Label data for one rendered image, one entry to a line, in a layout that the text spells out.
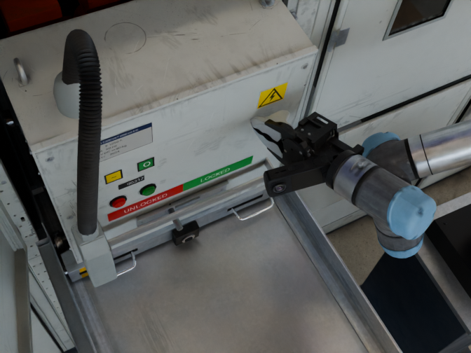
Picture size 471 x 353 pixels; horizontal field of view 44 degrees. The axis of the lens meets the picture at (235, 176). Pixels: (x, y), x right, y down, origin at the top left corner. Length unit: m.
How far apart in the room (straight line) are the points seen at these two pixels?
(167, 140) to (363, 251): 1.49
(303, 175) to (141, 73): 0.31
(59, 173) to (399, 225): 0.53
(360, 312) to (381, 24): 0.63
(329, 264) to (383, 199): 0.51
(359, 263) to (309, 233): 0.95
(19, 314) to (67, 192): 0.41
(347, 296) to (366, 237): 1.05
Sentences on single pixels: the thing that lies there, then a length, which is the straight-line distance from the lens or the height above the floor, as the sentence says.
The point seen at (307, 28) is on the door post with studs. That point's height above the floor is 1.25.
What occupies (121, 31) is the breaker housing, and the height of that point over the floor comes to 1.37.
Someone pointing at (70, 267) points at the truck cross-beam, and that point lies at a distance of 1.31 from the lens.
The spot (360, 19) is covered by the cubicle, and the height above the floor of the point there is 1.24.
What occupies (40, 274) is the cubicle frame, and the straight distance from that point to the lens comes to 1.56.
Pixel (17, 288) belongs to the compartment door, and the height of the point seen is 0.84.
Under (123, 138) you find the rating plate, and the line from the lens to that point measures 0.94.
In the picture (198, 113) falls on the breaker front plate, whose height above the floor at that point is 1.31.
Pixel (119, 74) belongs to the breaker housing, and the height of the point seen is 1.37.
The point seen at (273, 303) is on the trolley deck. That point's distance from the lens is 1.35.
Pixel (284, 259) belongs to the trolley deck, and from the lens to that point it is 1.39.
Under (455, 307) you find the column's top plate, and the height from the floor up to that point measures 0.75.
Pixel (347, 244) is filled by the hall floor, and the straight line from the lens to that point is 2.38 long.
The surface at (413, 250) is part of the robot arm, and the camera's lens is 1.05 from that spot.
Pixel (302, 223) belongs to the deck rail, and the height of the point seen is 0.83.
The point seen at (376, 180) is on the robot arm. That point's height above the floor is 1.33.
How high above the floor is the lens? 2.08
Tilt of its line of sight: 58 degrees down
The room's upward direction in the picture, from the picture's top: 7 degrees clockwise
